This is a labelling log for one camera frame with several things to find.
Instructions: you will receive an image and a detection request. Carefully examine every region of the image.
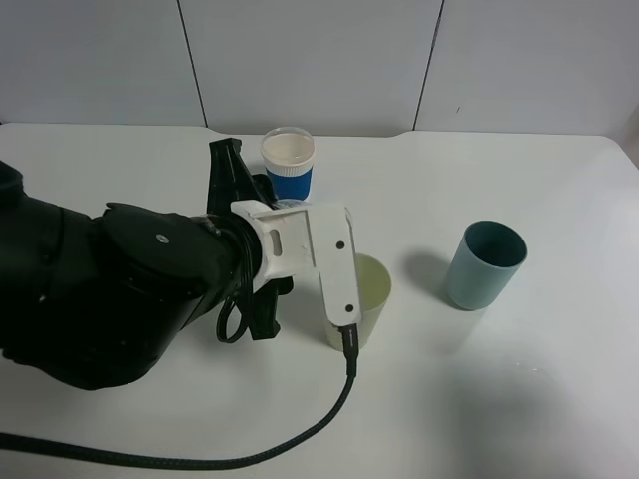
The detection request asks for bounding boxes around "black braided cable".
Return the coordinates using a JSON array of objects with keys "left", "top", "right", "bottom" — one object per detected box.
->
[{"left": 0, "top": 321, "right": 361, "bottom": 474}]

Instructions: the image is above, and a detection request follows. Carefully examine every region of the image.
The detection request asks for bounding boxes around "teal blue plastic cup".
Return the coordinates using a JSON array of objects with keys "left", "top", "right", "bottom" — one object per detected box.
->
[{"left": 446, "top": 221, "right": 528, "bottom": 310}]

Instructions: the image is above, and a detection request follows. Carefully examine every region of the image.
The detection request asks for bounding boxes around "clear bottle green label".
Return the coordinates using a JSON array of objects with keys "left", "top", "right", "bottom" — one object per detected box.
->
[{"left": 274, "top": 199, "right": 310, "bottom": 210}]

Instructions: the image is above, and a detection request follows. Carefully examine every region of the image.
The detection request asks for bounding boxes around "pale yellow plastic cup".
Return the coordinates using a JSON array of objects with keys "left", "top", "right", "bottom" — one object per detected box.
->
[{"left": 319, "top": 253, "right": 392, "bottom": 351}]

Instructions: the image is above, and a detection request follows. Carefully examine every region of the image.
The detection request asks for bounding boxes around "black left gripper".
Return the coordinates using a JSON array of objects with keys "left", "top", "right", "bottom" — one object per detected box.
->
[{"left": 199, "top": 138, "right": 280, "bottom": 340}]

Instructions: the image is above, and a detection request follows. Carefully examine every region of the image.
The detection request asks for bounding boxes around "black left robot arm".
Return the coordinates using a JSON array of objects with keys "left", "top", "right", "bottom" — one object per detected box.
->
[{"left": 1, "top": 138, "right": 293, "bottom": 390}]

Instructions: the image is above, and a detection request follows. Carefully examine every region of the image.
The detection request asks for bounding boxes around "blue sleeved white cup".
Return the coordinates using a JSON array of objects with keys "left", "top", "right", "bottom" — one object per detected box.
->
[{"left": 261, "top": 127, "right": 316, "bottom": 201}]

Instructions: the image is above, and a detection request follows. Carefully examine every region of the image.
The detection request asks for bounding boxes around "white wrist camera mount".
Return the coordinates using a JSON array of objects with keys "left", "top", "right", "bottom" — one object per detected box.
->
[{"left": 231, "top": 200, "right": 361, "bottom": 327}]

